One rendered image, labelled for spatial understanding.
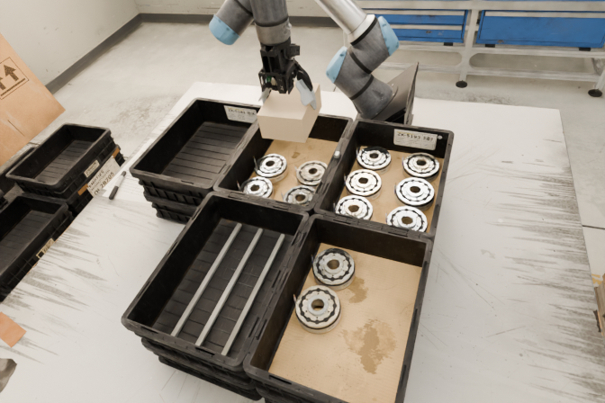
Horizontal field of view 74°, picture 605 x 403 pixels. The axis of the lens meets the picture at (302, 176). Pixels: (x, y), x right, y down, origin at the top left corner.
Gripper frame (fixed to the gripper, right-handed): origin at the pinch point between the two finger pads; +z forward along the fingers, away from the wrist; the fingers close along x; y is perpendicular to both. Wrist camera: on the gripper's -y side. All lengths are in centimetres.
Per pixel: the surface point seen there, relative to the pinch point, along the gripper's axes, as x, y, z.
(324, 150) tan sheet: 3.6, -12.5, 26.9
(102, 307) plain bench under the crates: -46, 50, 39
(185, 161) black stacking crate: -42.0, 1.1, 27.0
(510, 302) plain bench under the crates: 61, 21, 39
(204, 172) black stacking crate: -32.5, 4.5, 26.9
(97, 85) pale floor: -249, -149, 112
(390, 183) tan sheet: 26.7, -2.1, 26.7
